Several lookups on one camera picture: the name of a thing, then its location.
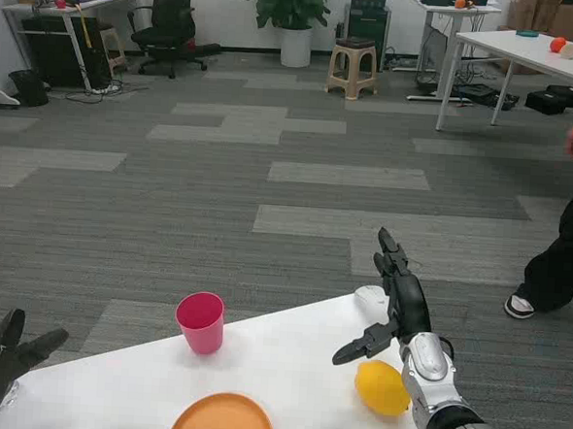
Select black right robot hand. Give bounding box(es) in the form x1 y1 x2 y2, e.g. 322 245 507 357
331 223 438 372

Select yellow lemon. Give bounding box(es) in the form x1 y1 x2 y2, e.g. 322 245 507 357
353 358 414 418

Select clear crinkled plastic item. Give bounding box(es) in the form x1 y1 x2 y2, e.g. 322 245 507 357
4 381 22 409

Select white computer mouse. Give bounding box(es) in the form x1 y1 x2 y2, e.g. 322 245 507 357
353 283 388 314

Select person in black clothes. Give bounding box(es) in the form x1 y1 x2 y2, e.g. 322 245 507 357
503 23 573 323

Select pink plastic cup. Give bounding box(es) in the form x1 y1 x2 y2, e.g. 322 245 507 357
172 289 227 356

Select black flat bag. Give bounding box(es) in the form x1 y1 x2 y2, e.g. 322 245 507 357
451 82 521 112

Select orange plastic plate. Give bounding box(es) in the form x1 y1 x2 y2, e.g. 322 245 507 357
166 388 280 429

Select black hard case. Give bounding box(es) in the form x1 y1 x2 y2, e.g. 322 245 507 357
524 82 573 118

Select beige plastic stool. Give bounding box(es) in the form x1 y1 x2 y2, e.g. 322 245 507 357
323 36 381 102

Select white table with fruit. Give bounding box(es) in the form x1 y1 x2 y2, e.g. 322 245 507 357
435 24 573 140

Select white plant pot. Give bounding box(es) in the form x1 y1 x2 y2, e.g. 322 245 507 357
278 24 315 70

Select black cabinet with shelves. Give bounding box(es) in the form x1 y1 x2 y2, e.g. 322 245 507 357
340 2 391 74

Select white standing desk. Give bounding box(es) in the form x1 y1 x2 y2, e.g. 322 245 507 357
396 0 504 107

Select black under-desk cabinet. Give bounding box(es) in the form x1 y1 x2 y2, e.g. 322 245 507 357
17 13 116 91

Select brown cardboard boxes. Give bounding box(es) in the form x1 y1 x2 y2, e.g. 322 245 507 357
493 0 573 81

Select green potted plant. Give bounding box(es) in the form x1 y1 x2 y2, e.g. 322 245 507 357
239 0 333 33

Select black office chair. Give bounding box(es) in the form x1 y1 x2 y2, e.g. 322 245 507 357
123 0 225 83

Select white desk with monitor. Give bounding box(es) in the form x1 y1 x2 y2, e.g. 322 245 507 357
0 0 138 94

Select white power strip with cables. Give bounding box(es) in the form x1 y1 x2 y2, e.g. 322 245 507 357
64 75 150 109

